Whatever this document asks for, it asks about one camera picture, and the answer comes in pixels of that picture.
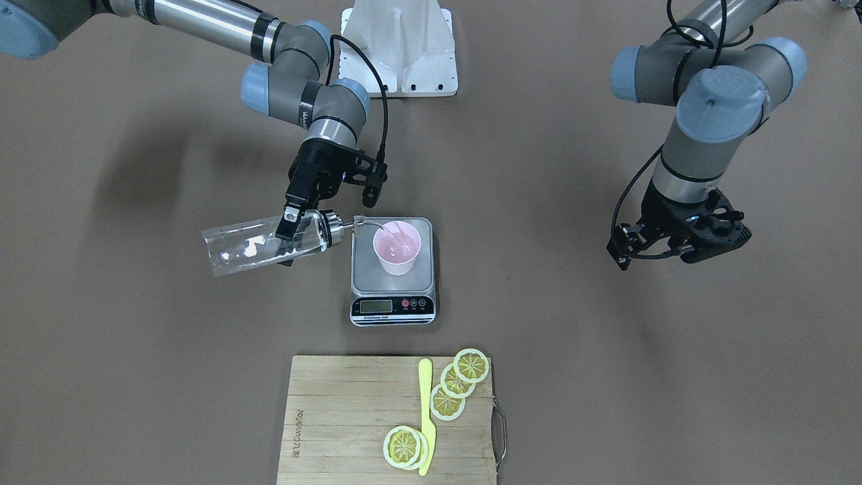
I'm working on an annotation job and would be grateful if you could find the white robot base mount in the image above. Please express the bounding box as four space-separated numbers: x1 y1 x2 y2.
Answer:
341 1 459 98

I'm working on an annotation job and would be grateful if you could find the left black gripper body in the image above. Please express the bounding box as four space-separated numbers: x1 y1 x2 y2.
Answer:
637 183 752 263

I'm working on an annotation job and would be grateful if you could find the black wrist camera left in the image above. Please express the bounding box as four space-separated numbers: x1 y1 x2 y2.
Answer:
606 223 646 271

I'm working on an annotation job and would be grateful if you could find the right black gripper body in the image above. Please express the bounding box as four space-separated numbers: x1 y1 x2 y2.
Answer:
286 138 370 206

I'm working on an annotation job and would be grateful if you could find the yellow plastic knife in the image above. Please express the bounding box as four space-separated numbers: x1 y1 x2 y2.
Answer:
418 357 436 476

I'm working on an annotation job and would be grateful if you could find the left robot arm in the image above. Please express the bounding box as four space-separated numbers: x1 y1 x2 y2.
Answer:
607 1 807 269

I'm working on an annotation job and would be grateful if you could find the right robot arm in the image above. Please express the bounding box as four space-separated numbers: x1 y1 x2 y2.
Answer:
2 1 387 240

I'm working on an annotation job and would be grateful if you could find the lemon slice under front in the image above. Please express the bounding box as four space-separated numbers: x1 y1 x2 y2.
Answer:
405 432 429 470

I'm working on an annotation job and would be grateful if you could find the glass sauce bottle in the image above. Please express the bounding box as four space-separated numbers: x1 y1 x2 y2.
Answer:
202 209 384 277

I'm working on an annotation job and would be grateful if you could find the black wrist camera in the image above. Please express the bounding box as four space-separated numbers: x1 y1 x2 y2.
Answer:
606 223 646 271
343 156 388 208

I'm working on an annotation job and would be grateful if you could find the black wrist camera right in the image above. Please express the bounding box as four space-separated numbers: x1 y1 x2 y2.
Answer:
343 156 388 208

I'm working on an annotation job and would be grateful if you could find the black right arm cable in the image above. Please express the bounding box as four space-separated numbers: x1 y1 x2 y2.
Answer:
326 34 390 169

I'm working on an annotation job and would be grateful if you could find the pink paper cup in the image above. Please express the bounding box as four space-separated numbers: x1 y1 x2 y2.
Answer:
372 220 422 276

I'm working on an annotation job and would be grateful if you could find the silver kitchen scale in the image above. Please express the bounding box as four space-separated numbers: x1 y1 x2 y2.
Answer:
349 217 438 327

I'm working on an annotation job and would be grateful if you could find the bamboo cutting board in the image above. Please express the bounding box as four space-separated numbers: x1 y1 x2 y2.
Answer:
276 355 507 484

